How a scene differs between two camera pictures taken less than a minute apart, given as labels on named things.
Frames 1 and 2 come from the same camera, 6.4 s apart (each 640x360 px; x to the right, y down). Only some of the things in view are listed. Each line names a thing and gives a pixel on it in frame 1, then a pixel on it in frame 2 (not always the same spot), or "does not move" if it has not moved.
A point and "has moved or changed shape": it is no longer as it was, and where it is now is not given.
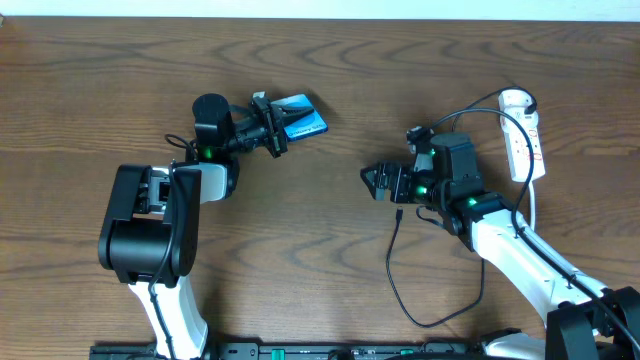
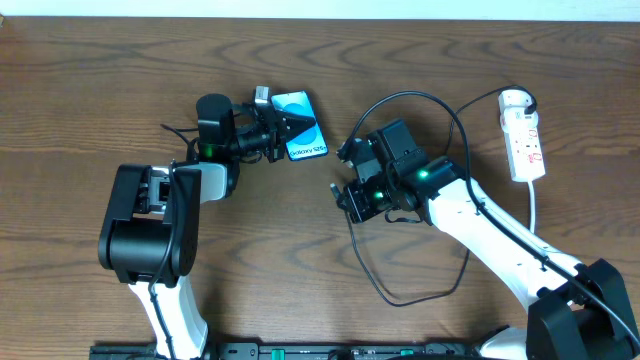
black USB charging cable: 399,213 to 530,108
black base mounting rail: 300,351 does not move
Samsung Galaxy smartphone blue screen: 302,126 has moved or changed shape
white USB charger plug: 514,102 does not move
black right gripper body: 392,181 to 351,201
